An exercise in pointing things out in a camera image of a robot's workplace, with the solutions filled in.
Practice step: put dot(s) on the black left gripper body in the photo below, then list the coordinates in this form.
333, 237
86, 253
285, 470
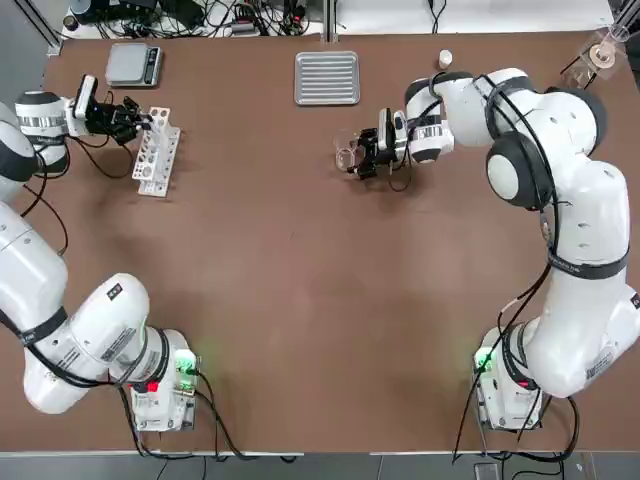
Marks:
102, 120

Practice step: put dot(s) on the dark tape roll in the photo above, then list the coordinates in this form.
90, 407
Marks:
69, 21

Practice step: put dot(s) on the small white jar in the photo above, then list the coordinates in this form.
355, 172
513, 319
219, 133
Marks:
445, 60

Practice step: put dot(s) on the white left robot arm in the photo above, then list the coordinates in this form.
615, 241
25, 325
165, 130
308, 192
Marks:
30, 265

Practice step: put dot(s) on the ribbed metal tray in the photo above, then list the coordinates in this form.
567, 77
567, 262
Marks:
327, 78

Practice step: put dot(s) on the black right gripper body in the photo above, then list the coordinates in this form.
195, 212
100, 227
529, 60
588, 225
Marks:
385, 157

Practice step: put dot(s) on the grey floor box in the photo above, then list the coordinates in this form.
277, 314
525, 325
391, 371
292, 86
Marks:
486, 471

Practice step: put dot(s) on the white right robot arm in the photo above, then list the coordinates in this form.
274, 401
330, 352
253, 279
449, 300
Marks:
575, 150

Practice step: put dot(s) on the grey power adapter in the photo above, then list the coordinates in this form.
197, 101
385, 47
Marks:
245, 28

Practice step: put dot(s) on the silver digital scale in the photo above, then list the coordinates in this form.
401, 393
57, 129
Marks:
129, 65

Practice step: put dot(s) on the aluminium frame post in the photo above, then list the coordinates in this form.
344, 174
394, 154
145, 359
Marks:
54, 45
329, 20

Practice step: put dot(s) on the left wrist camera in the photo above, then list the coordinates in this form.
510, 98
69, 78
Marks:
85, 97

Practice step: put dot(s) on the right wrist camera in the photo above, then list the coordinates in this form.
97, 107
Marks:
385, 130

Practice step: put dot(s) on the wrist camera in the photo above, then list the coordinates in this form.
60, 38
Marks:
85, 97
385, 130

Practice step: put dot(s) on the black device box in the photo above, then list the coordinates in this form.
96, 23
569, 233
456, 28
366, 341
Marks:
140, 6

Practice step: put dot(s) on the clear glass beaker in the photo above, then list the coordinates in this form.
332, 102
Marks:
342, 150

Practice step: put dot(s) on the tripod stand with glass funnel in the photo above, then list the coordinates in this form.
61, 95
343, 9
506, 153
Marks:
600, 55

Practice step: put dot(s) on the white test tube rack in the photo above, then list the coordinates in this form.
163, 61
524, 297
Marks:
150, 165

